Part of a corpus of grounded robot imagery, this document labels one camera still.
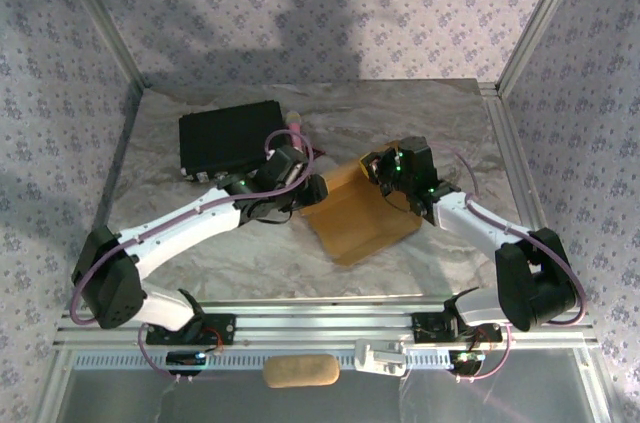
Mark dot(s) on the aluminium side rail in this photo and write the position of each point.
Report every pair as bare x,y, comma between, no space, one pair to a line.
520,178

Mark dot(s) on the tan foam pad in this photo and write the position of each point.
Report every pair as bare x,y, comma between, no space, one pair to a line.
301,371

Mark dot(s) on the black hard case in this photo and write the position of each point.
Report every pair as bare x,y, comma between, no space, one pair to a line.
225,138

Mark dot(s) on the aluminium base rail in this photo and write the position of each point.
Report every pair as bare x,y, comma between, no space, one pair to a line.
325,323

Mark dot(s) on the aluminium frame post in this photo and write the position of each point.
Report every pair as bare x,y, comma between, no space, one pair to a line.
102,18
542,18

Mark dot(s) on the small green circuit board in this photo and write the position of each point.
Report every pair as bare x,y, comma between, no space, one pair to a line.
467,358

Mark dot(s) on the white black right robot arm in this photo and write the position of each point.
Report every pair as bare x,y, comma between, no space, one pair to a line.
465,218

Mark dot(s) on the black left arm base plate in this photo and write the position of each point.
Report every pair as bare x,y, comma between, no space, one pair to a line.
220,330

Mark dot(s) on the black electronics module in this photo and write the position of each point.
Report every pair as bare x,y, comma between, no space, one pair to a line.
185,360

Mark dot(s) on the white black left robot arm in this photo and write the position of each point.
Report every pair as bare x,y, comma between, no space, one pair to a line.
180,235

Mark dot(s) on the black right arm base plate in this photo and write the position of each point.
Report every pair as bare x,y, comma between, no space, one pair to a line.
435,328

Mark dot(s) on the brown cardboard paper box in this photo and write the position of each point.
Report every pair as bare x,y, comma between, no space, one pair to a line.
355,223

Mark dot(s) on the white plastic bracket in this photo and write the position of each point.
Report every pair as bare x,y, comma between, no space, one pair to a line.
377,357

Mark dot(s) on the pink toy microphone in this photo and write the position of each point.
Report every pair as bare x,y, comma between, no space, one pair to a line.
295,130

